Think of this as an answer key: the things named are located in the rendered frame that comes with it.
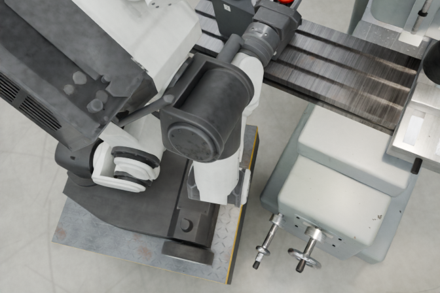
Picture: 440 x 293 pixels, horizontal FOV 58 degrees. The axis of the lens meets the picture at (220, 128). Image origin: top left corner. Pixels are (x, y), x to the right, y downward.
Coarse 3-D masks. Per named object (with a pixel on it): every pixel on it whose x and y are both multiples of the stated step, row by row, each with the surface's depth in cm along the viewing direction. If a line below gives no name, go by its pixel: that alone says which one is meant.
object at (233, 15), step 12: (216, 0) 116; (228, 0) 114; (240, 0) 113; (252, 0) 111; (216, 12) 122; (228, 12) 118; (240, 12) 113; (252, 12) 111; (228, 24) 124; (240, 24) 119; (228, 36) 130; (240, 36) 125; (288, 36) 123
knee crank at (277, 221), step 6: (276, 216) 145; (282, 216) 147; (270, 222) 149; (276, 222) 144; (282, 222) 144; (270, 228) 146; (276, 228) 145; (282, 228) 146; (270, 234) 145; (270, 240) 144; (258, 246) 143; (264, 246) 143; (258, 252) 144; (264, 252) 141; (258, 258) 142; (258, 264) 143
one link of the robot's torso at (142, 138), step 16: (128, 112) 109; (112, 128) 95; (128, 128) 107; (144, 128) 107; (160, 128) 114; (112, 144) 110; (128, 144) 106; (144, 144) 108; (160, 144) 114; (144, 160) 111; (160, 160) 116
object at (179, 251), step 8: (168, 248) 146; (176, 248) 144; (184, 248) 143; (192, 248) 143; (176, 256) 143; (184, 256) 142; (192, 256) 142; (200, 256) 144; (208, 256) 146; (208, 264) 147
